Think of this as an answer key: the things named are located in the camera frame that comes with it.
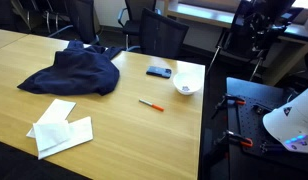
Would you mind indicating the white folded paper towel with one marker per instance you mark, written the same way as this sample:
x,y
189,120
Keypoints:
x,y
48,135

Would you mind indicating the black office chair with armrests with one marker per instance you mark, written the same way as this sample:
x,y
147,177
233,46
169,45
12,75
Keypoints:
x,y
134,10

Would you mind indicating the lower black orange clamp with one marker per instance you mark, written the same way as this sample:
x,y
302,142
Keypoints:
x,y
229,137

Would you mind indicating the white paper sheet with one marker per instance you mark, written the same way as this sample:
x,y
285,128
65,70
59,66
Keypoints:
x,y
58,110

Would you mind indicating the navy blue garment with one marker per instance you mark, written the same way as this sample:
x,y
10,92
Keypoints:
x,y
77,70

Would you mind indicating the black orange clamp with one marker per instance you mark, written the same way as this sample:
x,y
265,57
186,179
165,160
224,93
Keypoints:
x,y
229,137
226,99

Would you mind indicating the upper black orange clamp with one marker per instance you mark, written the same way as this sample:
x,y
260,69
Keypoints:
x,y
226,99

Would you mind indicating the black office chair near table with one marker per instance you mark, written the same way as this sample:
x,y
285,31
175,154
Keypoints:
x,y
159,35

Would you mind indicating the dark blue smartphone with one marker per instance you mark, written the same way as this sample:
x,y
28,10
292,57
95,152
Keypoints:
x,y
159,72

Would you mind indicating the black perforated mounting board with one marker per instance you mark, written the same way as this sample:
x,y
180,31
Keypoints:
x,y
245,163

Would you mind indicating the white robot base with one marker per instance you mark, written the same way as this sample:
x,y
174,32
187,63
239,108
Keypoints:
x,y
288,124

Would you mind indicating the black office chair left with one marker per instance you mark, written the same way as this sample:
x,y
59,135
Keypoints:
x,y
81,15

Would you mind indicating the orange and white pen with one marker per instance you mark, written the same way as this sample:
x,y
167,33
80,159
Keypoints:
x,y
152,105

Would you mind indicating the wooden desk in background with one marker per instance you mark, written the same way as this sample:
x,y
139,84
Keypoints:
x,y
296,35

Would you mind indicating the white paper napkin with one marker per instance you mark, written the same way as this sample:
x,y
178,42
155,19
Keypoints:
x,y
81,131

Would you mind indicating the black camera on tripod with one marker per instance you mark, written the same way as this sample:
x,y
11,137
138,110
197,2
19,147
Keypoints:
x,y
255,27

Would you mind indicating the white bowl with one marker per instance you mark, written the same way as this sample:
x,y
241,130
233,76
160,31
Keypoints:
x,y
187,83

